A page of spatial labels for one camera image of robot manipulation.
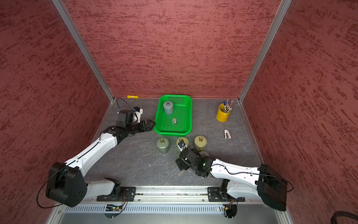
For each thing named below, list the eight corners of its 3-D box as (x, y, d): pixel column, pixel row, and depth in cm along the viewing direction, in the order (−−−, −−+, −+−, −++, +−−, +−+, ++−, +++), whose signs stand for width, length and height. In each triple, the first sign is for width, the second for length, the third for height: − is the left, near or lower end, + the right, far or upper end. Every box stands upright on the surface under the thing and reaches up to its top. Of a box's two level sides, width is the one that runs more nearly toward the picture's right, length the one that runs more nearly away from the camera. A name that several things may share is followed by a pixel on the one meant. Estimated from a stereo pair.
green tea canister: (157, 153, 90) (155, 147, 83) (159, 143, 95) (157, 137, 88) (168, 153, 91) (167, 148, 84) (169, 143, 95) (168, 137, 88)
